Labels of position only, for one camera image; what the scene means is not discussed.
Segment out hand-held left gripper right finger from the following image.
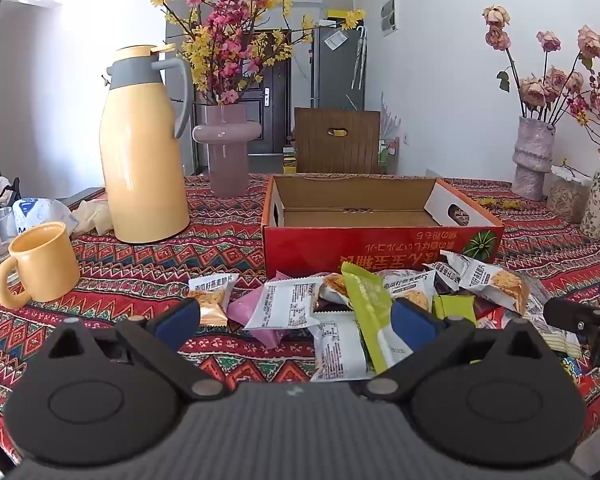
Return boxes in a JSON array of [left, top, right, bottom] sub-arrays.
[[362, 296, 548, 403]]

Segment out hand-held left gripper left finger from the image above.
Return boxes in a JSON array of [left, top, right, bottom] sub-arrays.
[[42, 297, 233, 403]]

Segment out green snack bar wrapper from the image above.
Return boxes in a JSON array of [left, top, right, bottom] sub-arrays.
[[341, 262, 416, 376]]

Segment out pile of mixed snack packets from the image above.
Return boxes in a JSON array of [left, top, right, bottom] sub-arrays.
[[187, 255, 588, 391]]

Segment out red cardboard box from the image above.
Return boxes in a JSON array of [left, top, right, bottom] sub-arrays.
[[261, 174, 506, 281]]

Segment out red patterned tablecloth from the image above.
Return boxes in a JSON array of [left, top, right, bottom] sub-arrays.
[[0, 172, 600, 461]]

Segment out fallen yellow petals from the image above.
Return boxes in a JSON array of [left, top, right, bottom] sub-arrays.
[[475, 196, 523, 209]]

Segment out cream cloth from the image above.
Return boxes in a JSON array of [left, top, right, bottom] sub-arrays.
[[70, 199, 112, 235]]

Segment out yellow ceramic mug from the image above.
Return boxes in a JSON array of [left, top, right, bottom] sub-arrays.
[[0, 221, 81, 310]]

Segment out textured pink ceramic vase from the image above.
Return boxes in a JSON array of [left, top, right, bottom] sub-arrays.
[[511, 116, 556, 202]]

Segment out yellow thermos jug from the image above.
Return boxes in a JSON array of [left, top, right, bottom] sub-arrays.
[[99, 44, 193, 245]]

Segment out mauve glass vase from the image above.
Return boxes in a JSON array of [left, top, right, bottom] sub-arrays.
[[192, 105, 263, 199]]

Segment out white plastic bag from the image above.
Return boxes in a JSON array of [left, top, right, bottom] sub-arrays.
[[12, 198, 78, 238]]

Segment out dried pink roses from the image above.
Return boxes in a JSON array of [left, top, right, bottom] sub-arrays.
[[482, 5, 600, 123]]

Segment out dark brown door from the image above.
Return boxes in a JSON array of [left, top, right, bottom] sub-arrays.
[[245, 30, 293, 156]]

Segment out grey refrigerator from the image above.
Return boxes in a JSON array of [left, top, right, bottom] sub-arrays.
[[311, 27, 367, 111]]

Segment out folded white umbrella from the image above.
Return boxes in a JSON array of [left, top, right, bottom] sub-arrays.
[[351, 25, 368, 90]]

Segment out pink and yellow blossom branches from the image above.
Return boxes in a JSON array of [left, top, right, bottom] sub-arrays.
[[147, 0, 368, 107]]

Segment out yellow box on refrigerator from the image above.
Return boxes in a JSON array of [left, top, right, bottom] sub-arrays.
[[327, 8, 356, 30]]

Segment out white wall panel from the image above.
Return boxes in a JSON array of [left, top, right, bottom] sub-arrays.
[[380, 0, 398, 37]]

